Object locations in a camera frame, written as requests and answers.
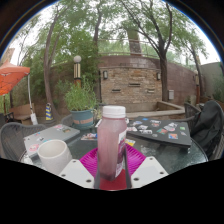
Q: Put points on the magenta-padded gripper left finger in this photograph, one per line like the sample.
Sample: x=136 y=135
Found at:
x=76 y=172

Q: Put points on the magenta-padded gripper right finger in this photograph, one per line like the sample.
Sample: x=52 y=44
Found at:
x=149 y=170

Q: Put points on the pink drink bottle white cap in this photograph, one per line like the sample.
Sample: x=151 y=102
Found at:
x=111 y=143

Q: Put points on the white ceramic cup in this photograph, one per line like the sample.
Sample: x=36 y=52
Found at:
x=55 y=156

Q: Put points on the yellow sticker card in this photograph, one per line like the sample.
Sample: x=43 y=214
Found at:
x=130 y=142

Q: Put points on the colourful sticker sheet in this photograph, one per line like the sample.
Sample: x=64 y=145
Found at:
x=89 y=136

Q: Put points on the black laptop with stickers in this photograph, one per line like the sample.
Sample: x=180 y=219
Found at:
x=160 y=131

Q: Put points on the grey laptop with stickers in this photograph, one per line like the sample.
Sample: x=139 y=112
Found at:
x=50 y=136

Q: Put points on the potted plant in teal pot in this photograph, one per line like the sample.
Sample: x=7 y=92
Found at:
x=80 y=100

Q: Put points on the black backpack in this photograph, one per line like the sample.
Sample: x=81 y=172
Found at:
x=208 y=125

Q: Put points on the orange patio umbrella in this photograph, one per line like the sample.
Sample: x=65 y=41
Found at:
x=11 y=76

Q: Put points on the yellow blue striped post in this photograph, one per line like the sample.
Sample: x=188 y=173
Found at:
x=49 y=111

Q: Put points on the black wall lantern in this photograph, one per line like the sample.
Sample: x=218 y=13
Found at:
x=105 y=75
x=158 y=76

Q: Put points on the lamp post with white globe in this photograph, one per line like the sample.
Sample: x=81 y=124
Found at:
x=77 y=71

